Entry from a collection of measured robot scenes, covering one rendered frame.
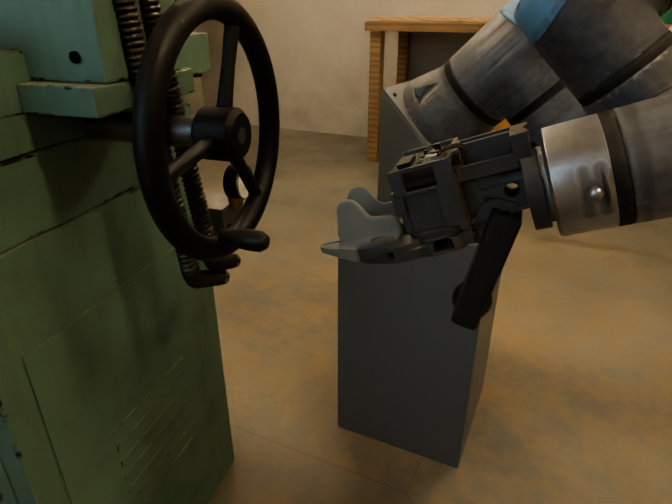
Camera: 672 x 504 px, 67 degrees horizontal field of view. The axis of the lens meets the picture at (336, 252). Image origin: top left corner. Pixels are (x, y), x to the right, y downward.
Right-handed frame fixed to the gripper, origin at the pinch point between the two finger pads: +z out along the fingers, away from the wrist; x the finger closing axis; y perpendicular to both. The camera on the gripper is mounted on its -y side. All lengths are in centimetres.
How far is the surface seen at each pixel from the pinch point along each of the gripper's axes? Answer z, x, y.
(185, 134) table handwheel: 15.1, -5.4, 15.4
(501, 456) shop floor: 2, -48, -76
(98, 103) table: 17.5, 2.0, 21.0
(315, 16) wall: 118, -347, 57
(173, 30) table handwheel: 6.7, 1.1, 24.0
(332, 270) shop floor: 65, -123, -54
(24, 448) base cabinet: 39.1, 14.4, -10.5
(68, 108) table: 20.9, 2.5, 21.6
